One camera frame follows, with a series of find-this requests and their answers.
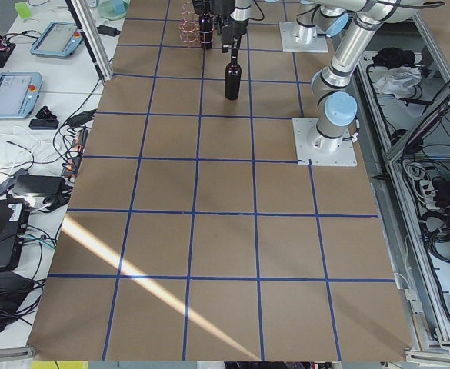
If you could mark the aluminium frame post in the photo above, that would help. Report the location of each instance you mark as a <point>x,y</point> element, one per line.
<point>86,25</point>

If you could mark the blue teach pendant far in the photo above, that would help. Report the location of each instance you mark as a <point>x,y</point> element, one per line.
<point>58,40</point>

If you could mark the green glass plate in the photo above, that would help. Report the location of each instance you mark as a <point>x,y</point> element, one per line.
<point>113,9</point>

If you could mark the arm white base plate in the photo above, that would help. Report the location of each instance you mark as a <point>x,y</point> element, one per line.
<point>298,38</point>
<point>314,149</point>

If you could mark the dark wine bottle in basket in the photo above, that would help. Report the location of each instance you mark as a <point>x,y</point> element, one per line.
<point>206,28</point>

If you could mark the blue teach pendant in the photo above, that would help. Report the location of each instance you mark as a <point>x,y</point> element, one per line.
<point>58,40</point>
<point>19,92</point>

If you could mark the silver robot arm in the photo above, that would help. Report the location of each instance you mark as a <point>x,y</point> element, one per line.
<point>311,19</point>
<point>357,20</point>

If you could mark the crumpled white cloth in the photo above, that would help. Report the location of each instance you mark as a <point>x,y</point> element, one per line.
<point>399,82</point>

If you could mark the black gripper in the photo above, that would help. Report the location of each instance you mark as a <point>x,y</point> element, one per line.
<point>237,31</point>
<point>202,7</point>

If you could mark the black power adapter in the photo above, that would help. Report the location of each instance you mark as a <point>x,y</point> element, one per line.
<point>108,30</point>

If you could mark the copper wire wine basket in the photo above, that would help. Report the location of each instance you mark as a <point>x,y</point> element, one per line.
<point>189,28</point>

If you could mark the dark wine bottle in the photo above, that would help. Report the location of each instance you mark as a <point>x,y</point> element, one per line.
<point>233,75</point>
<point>206,28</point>

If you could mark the blue teach pendant near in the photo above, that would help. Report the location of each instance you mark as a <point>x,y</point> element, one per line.
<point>19,92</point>

